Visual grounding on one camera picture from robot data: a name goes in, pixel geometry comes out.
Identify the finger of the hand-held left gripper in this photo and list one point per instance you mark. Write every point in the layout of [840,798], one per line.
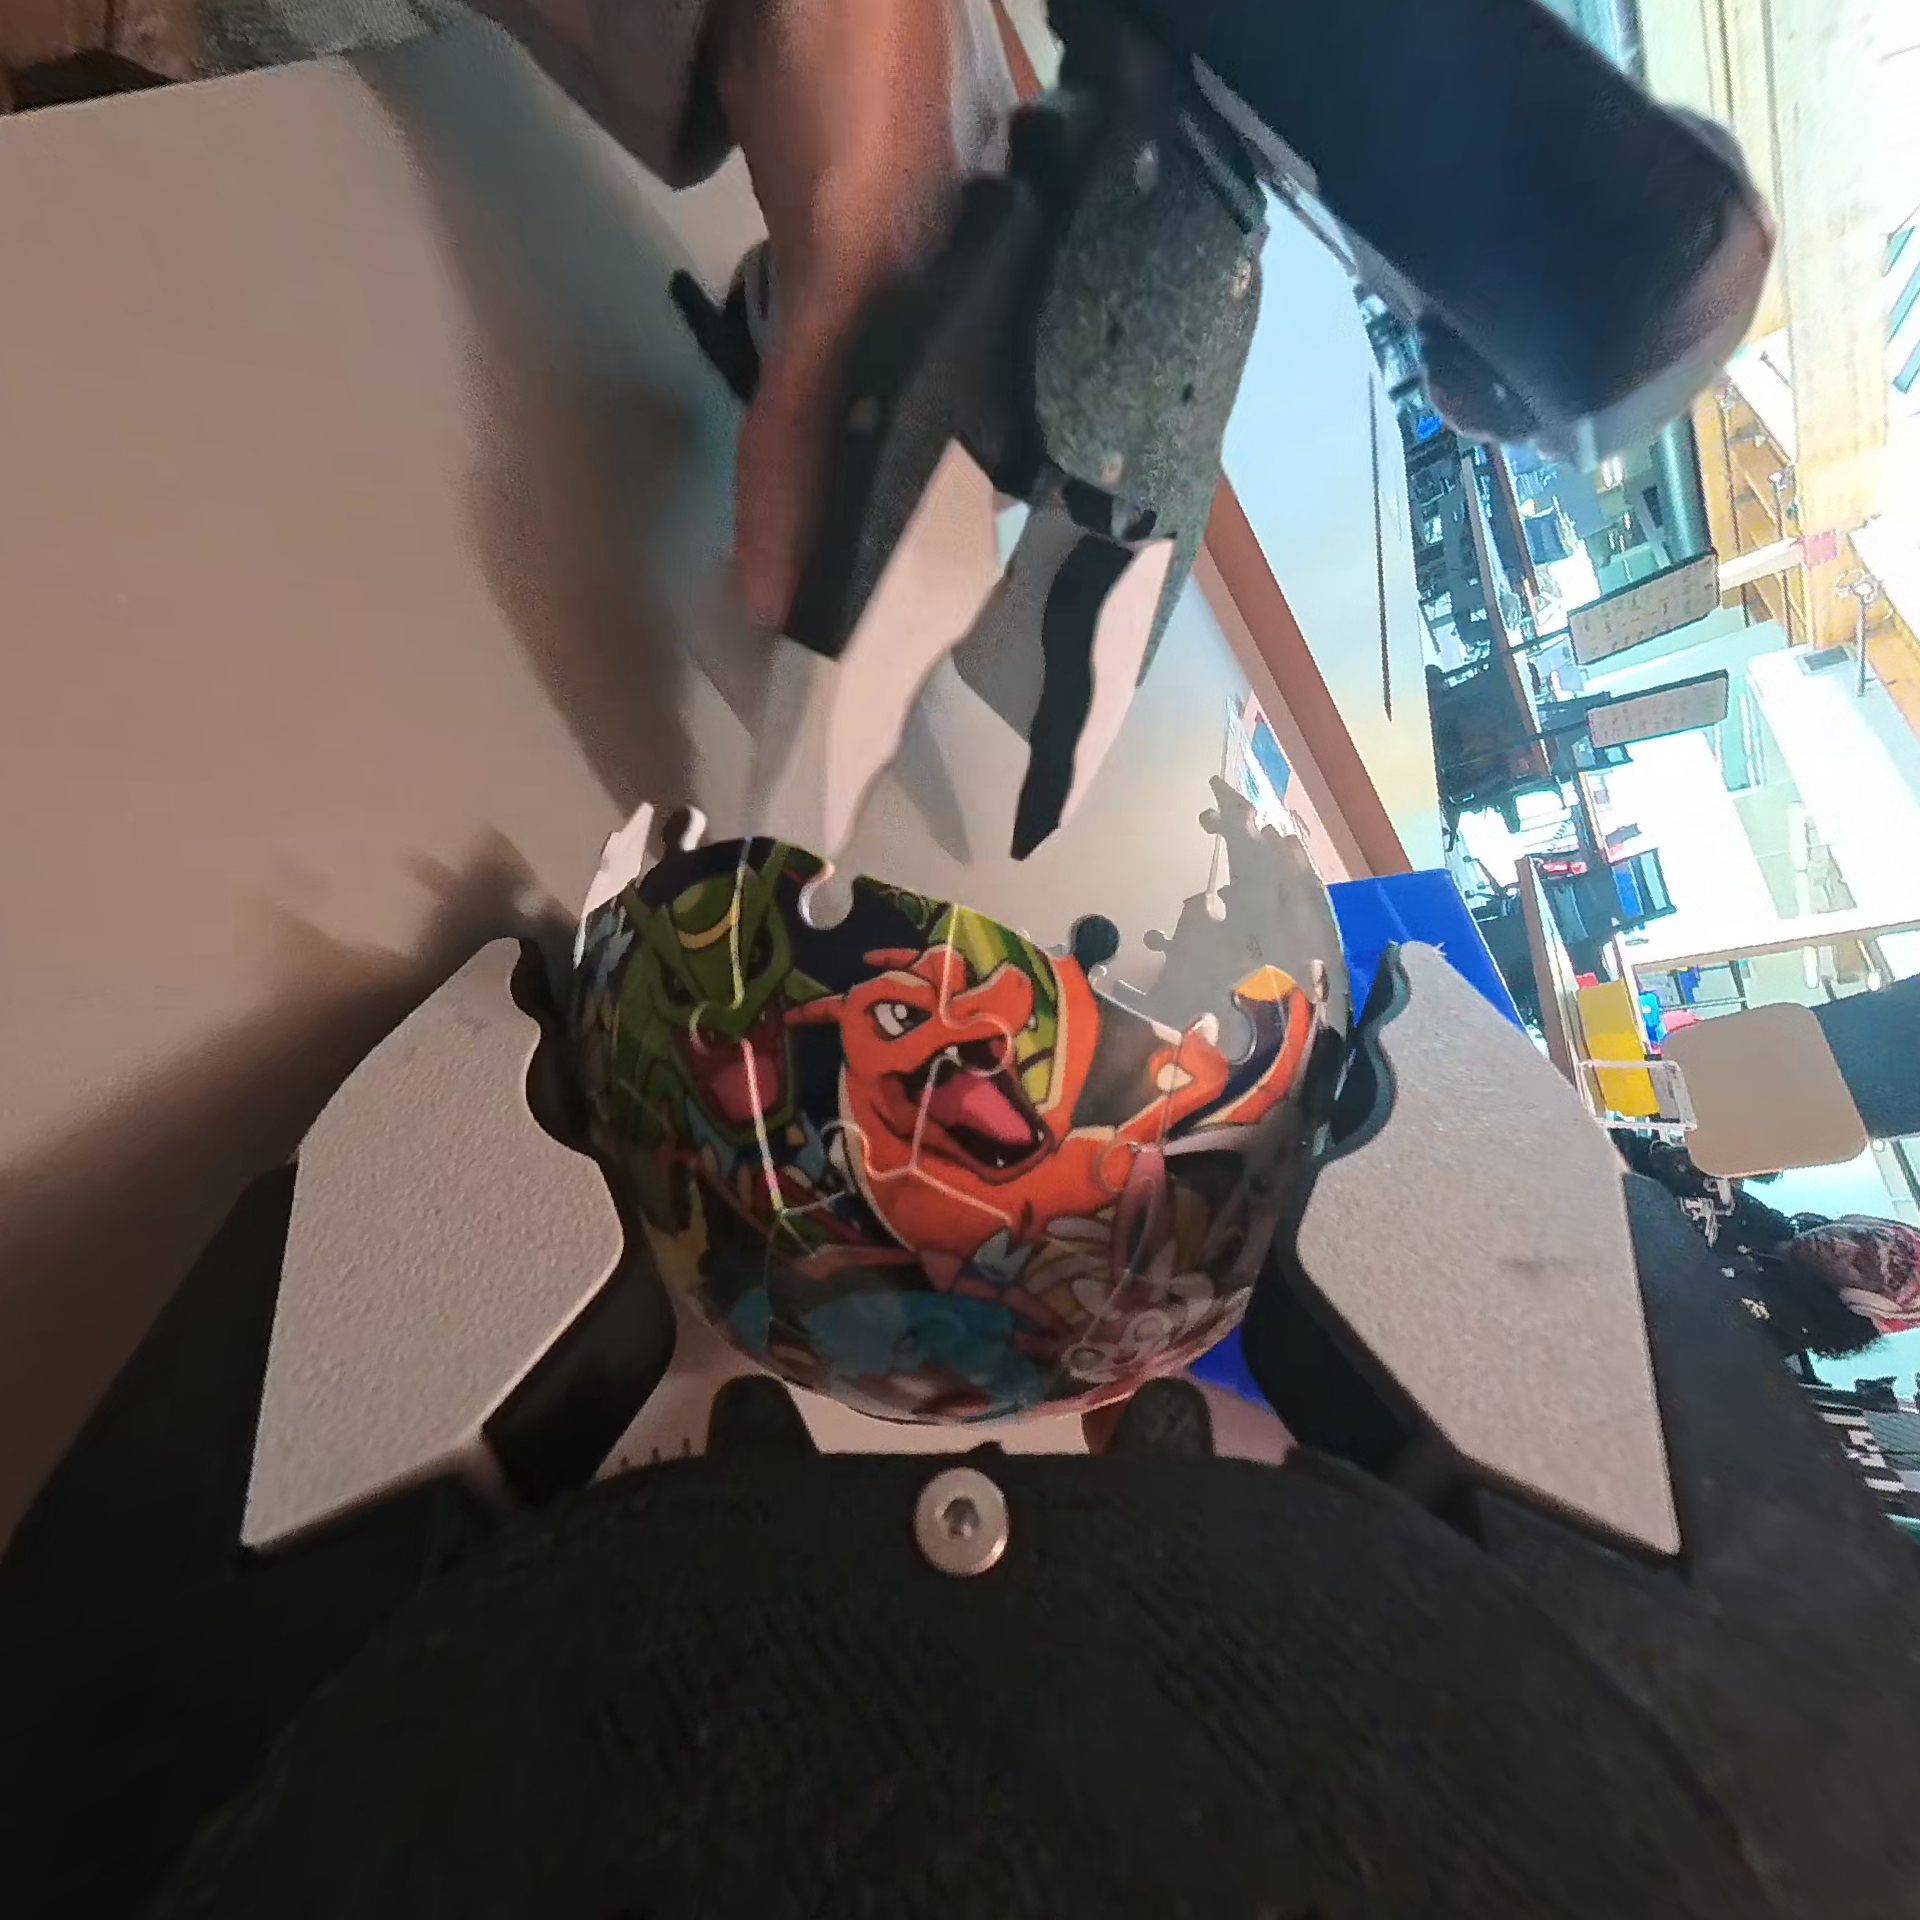
[1126,617]
[914,599]

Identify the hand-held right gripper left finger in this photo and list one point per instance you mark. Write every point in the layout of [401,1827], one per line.
[434,1291]

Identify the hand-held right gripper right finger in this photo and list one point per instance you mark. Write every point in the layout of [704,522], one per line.
[1501,1306]

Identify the half-built cartoon puzzle ball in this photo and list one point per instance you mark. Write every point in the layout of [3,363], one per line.
[930,1081]

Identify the person's left hand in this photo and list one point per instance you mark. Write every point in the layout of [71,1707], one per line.
[856,181]

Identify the neighbouring grey table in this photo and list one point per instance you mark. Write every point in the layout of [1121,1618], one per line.
[1305,599]

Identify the printed instruction leaflet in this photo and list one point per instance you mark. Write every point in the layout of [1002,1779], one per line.
[1266,765]

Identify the yellow box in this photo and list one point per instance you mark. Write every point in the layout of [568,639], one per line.
[1608,1051]

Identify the tan square panel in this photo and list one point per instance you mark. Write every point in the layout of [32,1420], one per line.
[1762,1089]

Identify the blue plastic bin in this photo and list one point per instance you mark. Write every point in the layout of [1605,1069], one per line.
[1425,932]

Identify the black square panel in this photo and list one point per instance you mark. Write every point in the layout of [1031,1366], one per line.
[1875,1051]

